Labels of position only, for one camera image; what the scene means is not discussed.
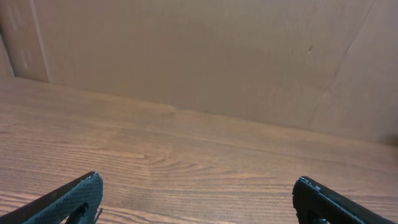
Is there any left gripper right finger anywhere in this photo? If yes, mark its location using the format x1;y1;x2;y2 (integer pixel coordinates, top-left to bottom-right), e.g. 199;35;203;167
292;176;395;224

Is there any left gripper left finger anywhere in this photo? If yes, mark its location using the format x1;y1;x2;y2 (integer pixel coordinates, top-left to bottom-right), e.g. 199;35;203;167
1;172;103;224

